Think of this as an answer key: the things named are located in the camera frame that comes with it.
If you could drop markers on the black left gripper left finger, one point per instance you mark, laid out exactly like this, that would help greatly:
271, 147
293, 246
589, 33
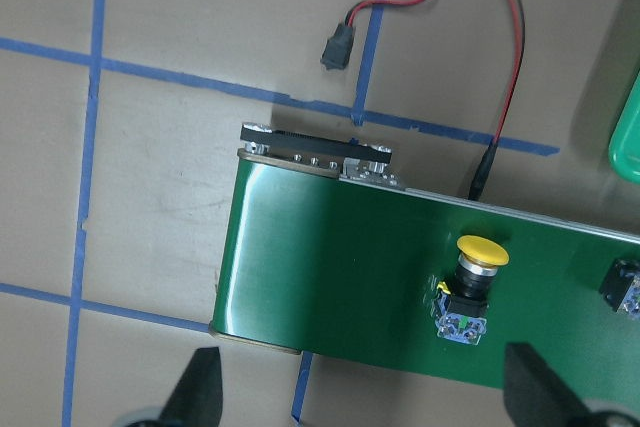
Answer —
197, 399

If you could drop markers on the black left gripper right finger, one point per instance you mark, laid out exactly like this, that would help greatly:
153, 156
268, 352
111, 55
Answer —
534, 395

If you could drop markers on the green plastic tray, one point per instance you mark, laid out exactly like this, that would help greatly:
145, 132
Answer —
624, 143

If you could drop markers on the green conveyor belt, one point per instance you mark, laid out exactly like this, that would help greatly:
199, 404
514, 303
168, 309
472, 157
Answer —
327, 252

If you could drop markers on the black barrel plug connector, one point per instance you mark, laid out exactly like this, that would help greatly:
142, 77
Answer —
337, 52

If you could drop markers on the yellow push button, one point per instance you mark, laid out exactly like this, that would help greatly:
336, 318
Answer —
460, 302
620, 287

